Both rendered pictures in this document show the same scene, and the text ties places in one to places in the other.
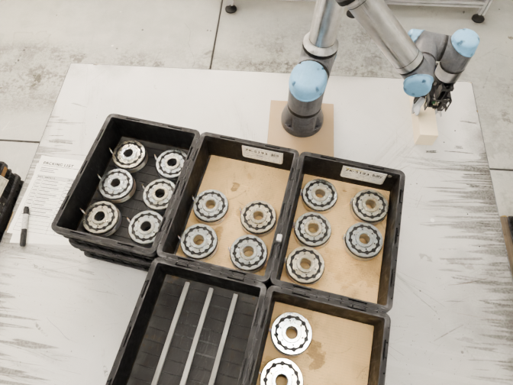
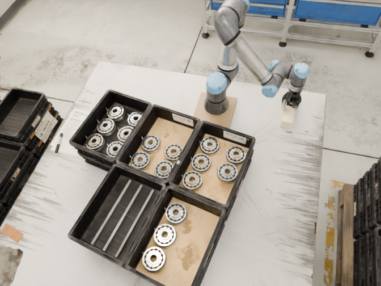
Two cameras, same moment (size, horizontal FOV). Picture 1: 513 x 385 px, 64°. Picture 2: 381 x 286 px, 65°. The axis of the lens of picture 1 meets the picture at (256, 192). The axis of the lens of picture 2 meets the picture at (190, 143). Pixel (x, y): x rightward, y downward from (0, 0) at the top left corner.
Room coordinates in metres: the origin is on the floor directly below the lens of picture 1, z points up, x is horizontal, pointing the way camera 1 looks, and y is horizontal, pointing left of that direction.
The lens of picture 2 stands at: (-0.26, -0.32, 2.22)
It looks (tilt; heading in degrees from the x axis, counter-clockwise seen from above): 59 degrees down; 17
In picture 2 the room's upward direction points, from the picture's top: 10 degrees counter-clockwise
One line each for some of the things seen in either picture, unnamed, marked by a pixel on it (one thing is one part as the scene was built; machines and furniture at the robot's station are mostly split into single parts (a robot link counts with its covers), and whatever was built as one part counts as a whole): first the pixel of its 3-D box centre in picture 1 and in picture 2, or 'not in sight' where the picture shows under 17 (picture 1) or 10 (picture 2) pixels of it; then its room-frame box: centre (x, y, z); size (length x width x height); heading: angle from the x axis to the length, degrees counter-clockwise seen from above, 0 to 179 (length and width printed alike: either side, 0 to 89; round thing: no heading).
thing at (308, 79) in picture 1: (307, 86); (216, 86); (0.91, -0.18, 0.89); 0.13 x 0.12 x 0.14; 160
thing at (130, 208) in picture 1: (135, 187); (114, 129); (0.58, 0.36, 0.87); 0.40 x 0.30 x 0.11; 163
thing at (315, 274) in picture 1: (305, 264); (192, 180); (0.32, -0.12, 0.86); 0.10 x 0.10 x 0.01
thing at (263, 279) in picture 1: (232, 201); (159, 141); (0.49, 0.07, 0.92); 0.40 x 0.30 x 0.02; 163
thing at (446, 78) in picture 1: (450, 70); (297, 85); (0.89, -0.61, 0.96); 0.08 x 0.08 x 0.05
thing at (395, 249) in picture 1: (340, 225); (213, 161); (0.41, -0.22, 0.92); 0.40 x 0.30 x 0.02; 163
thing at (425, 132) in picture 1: (422, 112); (288, 108); (0.91, -0.61, 0.73); 0.24 x 0.06 x 0.06; 173
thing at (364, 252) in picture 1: (363, 239); (227, 172); (0.39, -0.29, 0.86); 0.10 x 0.10 x 0.01
